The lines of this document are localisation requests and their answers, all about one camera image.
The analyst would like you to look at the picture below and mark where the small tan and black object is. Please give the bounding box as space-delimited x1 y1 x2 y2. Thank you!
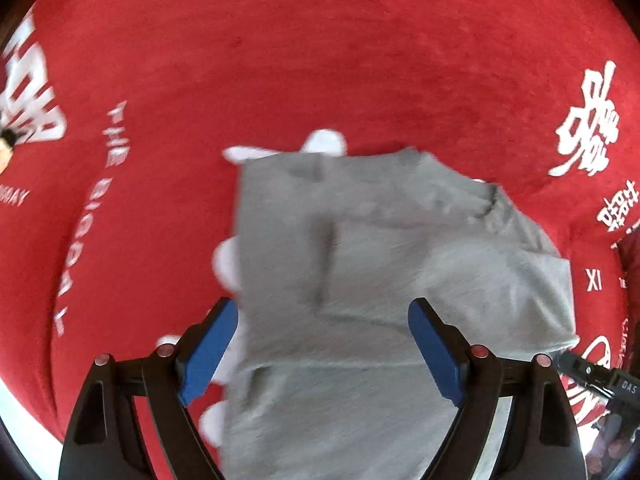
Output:
0 127 19 173

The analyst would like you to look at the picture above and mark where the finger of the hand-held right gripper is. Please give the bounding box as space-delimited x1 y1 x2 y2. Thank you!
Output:
556 350 613 403

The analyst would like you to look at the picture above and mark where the red printed blanket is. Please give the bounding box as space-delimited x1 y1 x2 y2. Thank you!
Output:
0 0 640 480

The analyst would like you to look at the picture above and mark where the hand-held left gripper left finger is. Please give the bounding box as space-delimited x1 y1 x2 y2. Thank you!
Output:
59 297 240 480

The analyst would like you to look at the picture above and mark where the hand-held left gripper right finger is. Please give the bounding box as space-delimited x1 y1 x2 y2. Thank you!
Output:
407 297 587 480

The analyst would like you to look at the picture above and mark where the grey small garment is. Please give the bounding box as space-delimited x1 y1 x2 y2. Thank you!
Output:
220 146 581 480

